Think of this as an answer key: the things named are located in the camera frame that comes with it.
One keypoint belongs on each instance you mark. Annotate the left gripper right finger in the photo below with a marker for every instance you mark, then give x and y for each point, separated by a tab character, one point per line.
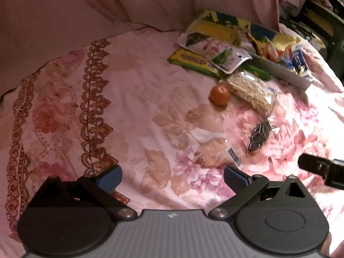
247	189

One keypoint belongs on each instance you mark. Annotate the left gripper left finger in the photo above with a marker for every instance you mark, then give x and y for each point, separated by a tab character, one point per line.
98	191

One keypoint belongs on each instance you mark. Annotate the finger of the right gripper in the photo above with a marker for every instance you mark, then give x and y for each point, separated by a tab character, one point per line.
316	165

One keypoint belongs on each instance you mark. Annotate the dark chocolate bar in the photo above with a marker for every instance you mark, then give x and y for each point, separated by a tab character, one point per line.
259	136

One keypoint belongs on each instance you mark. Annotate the puffed rice cake pack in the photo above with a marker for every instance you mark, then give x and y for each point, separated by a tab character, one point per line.
252	90

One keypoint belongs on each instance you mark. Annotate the small orange tangerine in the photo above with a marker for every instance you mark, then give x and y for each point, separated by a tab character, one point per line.
219	95

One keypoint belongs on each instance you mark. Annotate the dark blue powder sachet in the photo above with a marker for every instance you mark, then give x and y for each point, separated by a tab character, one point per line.
299	63

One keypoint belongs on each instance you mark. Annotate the orange red snack bag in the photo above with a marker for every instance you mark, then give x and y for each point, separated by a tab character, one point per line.
263	47

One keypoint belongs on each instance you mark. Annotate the white vegetable snack pouch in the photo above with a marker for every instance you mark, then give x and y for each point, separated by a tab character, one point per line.
221	54

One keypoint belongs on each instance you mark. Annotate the yellow green snack packet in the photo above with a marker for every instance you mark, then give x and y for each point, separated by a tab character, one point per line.
189	60

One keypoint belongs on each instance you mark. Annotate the floral pink bedspread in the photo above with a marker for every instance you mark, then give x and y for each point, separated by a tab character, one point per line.
118	100

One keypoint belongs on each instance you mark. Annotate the shallow box with colourful lining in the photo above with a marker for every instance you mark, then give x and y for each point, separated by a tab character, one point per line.
234	31

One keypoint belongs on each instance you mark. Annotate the dark wooden desk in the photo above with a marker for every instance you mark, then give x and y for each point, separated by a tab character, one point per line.
315	20

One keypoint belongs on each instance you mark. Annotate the pink draped curtain sheet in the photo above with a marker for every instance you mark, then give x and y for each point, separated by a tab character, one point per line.
36	31

